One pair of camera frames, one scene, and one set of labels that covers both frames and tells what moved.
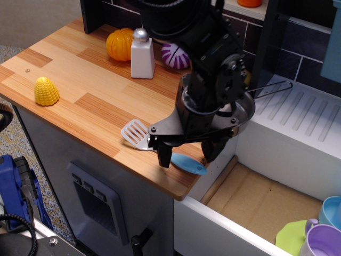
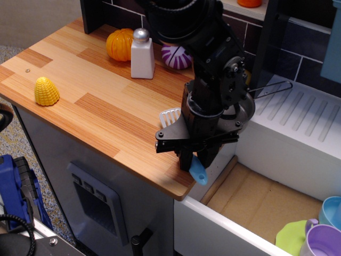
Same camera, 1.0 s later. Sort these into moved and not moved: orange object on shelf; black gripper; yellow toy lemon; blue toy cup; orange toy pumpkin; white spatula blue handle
Moved: black gripper; white spatula blue handle
Not moved: yellow toy lemon; orange object on shelf; blue toy cup; orange toy pumpkin
